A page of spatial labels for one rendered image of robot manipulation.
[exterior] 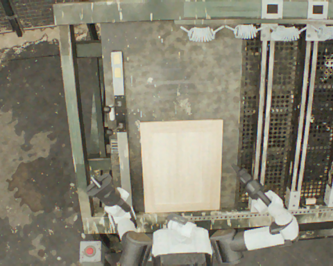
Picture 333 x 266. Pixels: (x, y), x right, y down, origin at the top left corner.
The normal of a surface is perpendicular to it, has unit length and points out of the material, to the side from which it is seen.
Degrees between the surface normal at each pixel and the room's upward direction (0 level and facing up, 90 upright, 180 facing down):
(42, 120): 0
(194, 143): 51
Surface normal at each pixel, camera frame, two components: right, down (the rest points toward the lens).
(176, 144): 0.04, 0.39
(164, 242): -0.01, -0.77
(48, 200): 0.00, -0.47
